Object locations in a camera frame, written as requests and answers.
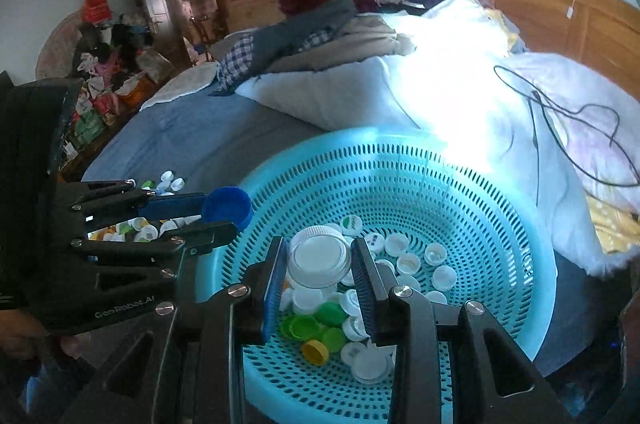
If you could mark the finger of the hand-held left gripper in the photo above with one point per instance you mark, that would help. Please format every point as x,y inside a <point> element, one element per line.
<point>210,231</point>
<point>170,205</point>

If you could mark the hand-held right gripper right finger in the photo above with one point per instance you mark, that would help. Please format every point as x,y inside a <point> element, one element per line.
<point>362,289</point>

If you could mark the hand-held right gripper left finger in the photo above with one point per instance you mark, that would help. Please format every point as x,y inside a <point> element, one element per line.
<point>274,289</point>

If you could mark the blue bottle cap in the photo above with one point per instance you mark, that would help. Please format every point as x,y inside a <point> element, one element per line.
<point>227,206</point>

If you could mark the pile of mixed bottle caps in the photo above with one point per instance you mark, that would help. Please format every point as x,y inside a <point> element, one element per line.
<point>150,231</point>

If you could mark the large white jar lid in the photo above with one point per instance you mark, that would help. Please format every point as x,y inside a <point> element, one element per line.
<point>320,261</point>

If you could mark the layer of collected bottle caps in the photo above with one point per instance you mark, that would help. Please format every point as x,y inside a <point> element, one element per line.
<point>415,264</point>

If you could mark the teal plastic basket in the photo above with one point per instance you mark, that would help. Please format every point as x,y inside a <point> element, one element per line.
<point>400,184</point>

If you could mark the person's left hand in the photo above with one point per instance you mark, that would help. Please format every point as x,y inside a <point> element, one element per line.
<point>20,334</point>

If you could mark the grey-blue bed blanket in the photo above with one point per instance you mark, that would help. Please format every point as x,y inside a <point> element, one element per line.
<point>200,143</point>

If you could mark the heap of floor clutter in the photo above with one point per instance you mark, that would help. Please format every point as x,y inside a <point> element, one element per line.
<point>100,68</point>

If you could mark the round patterned mat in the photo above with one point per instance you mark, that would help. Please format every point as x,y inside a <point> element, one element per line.
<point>55,43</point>

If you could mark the white quilted pad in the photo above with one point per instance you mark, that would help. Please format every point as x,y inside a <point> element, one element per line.
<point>185,86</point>

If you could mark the plaid shirt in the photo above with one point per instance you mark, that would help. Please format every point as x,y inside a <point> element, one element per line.
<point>235,58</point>

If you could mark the white duvet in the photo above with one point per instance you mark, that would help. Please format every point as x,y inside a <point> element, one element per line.
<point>425,78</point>

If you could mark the dark grey garment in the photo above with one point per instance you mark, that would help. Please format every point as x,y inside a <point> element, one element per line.
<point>300,28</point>

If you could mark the beige garment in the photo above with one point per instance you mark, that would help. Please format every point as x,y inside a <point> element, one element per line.
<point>370,33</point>

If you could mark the yellow cloth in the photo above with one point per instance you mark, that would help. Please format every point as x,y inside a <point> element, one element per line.
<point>615,229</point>

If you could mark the wooden headboard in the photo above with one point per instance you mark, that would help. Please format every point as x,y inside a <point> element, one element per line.
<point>600,28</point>

